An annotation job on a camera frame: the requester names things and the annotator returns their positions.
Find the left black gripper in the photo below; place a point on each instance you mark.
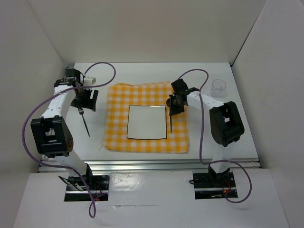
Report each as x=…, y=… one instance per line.
x=89, y=103

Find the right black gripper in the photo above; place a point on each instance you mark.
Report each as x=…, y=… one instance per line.
x=173, y=110

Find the black spoon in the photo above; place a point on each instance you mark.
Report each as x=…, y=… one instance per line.
x=168, y=103

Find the black fork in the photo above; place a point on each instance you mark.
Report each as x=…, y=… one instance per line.
x=84, y=122

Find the yellow white checkered cloth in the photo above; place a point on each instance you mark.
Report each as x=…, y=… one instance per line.
x=119, y=97

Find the white square plate black rim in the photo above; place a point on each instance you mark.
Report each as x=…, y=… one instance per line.
x=147, y=122

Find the clear glass cup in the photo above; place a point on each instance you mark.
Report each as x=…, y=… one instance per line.
x=218, y=88

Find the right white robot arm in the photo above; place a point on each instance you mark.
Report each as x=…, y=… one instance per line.
x=226, y=125

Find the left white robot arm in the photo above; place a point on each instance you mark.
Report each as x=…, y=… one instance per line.
x=51, y=133

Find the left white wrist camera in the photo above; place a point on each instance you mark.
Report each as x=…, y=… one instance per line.
x=89, y=81

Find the aluminium front rail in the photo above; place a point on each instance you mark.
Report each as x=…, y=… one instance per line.
x=104, y=166

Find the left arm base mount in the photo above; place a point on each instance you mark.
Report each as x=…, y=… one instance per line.
x=76, y=191

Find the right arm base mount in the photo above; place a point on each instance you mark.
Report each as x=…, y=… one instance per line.
x=205, y=188

